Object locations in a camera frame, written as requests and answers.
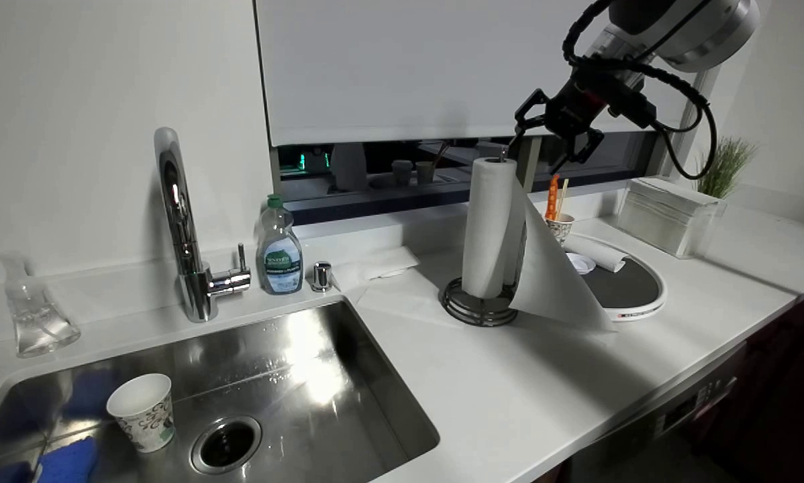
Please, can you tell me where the window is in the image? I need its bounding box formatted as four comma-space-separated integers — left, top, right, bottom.
270, 129, 672, 226

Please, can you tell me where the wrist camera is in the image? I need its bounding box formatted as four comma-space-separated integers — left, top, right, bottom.
605, 72, 659, 129

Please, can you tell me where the stainless steel sink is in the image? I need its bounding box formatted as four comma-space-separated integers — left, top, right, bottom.
0, 299, 441, 483

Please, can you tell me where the chrome tap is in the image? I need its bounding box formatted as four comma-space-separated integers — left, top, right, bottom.
154, 127, 252, 323

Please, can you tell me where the white paper towel roll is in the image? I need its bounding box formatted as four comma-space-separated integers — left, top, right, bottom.
461, 158, 617, 333

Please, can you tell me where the chrome tap lever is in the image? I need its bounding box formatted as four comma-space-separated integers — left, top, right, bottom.
207, 243, 252, 297

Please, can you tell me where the clear dish soap bottle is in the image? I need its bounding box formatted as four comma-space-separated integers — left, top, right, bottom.
255, 194, 305, 296

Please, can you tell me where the white window blind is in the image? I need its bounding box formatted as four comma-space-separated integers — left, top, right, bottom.
254, 0, 706, 148

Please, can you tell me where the white napkin dispenser box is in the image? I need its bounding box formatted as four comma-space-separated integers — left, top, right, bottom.
617, 176, 722, 260

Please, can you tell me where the dark cabinet door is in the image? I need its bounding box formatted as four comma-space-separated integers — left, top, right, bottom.
731, 287, 804, 483

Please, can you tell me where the dishwasher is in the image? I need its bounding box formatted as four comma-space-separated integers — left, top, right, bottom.
533, 339, 752, 483

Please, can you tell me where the flat white paper towel sheet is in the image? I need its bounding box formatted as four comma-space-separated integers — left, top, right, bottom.
355, 278, 458, 331

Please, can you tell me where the folded white paper towel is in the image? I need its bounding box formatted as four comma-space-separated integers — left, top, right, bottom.
335, 246, 421, 291

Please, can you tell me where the dark metal paper towel holder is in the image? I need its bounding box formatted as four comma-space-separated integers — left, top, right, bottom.
440, 146, 530, 328

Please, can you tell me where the rolled white cloth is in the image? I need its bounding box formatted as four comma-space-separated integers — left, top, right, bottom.
566, 233, 627, 273

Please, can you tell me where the patterned paper cup with utensils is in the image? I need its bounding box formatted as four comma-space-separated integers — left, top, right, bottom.
544, 213, 575, 246

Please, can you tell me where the round black tray white rim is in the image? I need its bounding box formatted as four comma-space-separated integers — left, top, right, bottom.
563, 232, 667, 323

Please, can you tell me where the potted green grass plant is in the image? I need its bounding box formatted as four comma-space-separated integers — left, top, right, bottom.
696, 136, 759, 217

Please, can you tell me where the blue sponge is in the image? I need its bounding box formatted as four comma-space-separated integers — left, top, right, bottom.
35, 436, 101, 483

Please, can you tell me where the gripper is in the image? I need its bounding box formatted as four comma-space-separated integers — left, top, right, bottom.
501, 71, 612, 175

